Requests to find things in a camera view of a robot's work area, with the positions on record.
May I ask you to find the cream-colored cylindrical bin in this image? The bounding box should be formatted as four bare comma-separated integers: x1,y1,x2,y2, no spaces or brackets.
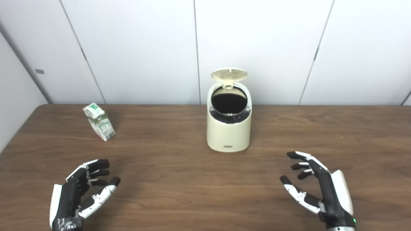
206,68,252,153

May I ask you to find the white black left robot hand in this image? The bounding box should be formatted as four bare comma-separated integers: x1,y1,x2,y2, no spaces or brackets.
49,159,121,231

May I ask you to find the cream round bin lid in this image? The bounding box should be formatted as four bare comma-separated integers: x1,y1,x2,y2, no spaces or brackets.
211,68,248,89

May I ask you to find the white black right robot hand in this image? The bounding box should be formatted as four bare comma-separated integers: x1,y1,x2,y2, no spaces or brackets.
280,151,356,229

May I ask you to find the green white milk carton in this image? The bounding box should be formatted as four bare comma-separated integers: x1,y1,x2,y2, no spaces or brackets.
83,103,116,141

